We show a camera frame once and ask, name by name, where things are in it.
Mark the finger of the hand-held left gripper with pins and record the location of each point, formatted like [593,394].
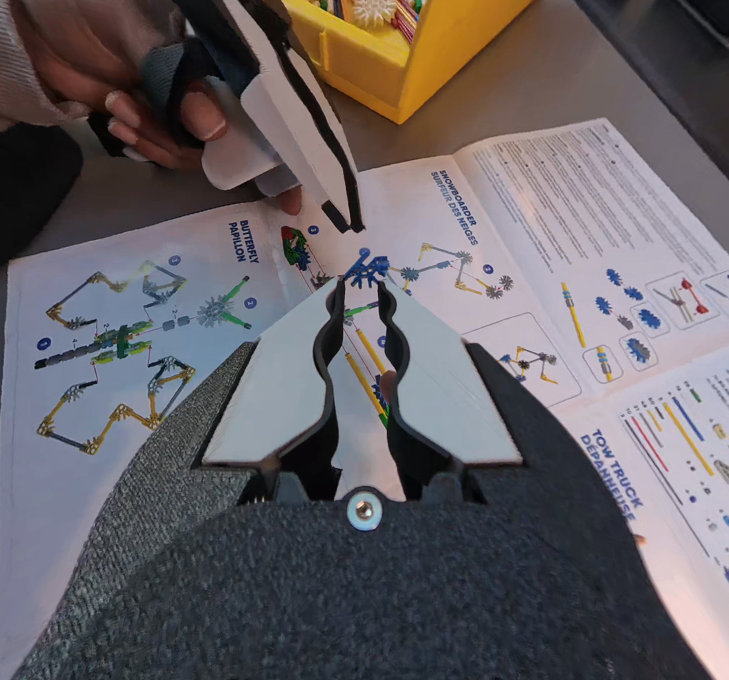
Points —
[279,122]
[327,122]

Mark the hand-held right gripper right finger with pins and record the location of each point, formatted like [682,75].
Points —
[453,404]

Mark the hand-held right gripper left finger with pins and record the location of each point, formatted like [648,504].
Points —
[273,401]

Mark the blue plastic connector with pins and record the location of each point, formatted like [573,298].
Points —
[367,270]

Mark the yellow plastic bin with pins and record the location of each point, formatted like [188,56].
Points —
[478,30]

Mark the person's left hand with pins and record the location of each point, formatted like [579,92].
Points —
[160,156]

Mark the white instruction sheet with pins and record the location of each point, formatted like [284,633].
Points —
[535,213]

